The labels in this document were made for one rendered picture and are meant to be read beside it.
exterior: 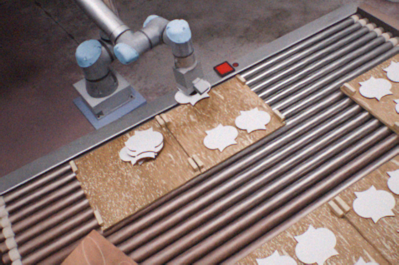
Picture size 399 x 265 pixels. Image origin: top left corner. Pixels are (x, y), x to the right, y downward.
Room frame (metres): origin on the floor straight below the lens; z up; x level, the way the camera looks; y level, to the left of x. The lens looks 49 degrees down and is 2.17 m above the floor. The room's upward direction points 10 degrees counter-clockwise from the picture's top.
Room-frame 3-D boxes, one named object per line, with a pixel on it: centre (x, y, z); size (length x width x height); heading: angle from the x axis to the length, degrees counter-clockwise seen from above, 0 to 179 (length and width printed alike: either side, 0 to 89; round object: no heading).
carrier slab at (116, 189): (0.89, 0.29, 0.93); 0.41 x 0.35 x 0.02; 115
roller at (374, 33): (1.10, -0.08, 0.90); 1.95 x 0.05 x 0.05; 114
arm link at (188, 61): (1.06, 0.02, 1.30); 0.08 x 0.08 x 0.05
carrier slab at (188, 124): (1.06, -0.09, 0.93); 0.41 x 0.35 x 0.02; 114
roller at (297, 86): (1.06, -0.11, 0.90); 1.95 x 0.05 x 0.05; 114
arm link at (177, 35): (1.06, 0.02, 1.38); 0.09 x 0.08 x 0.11; 38
